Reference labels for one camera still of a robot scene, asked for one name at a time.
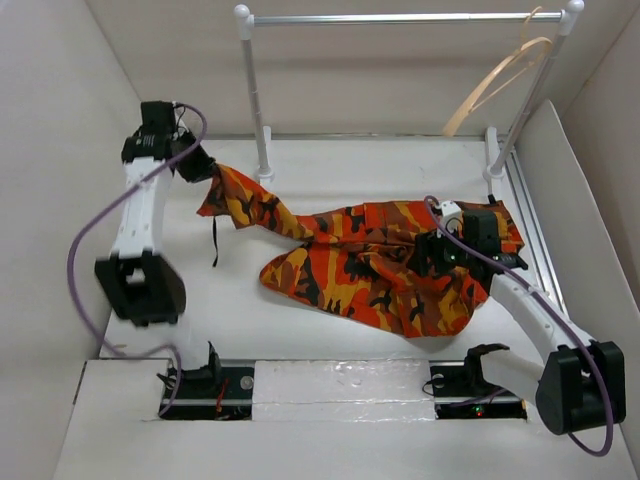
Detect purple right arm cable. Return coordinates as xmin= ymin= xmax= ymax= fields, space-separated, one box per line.
xmin=423 ymin=194 xmax=615 ymax=457

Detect beige wooden hanger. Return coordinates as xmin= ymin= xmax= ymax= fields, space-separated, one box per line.
xmin=442 ymin=6 xmax=553 ymax=137

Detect orange camouflage trousers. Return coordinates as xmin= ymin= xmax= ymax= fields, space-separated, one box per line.
xmin=195 ymin=162 xmax=526 ymax=340

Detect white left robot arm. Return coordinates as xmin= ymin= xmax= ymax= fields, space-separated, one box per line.
xmin=94 ymin=101 xmax=216 ymax=329

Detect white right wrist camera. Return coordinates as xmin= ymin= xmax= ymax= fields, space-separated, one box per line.
xmin=436 ymin=200 xmax=463 ymax=233

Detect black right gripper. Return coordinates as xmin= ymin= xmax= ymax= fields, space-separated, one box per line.
xmin=404 ymin=220 xmax=475 ymax=277

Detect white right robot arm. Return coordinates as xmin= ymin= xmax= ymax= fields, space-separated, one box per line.
xmin=413 ymin=201 xmax=626 ymax=439

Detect white clothes rack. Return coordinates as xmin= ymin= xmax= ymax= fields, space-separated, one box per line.
xmin=233 ymin=1 xmax=585 ymax=198

